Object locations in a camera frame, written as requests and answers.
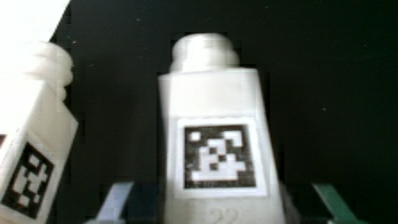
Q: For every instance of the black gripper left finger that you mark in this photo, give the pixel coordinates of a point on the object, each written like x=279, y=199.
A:
x=130, y=205

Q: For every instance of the white table leg with tag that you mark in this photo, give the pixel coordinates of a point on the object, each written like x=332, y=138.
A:
x=220, y=176

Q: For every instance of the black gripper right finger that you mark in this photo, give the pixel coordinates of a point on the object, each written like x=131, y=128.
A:
x=314, y=205

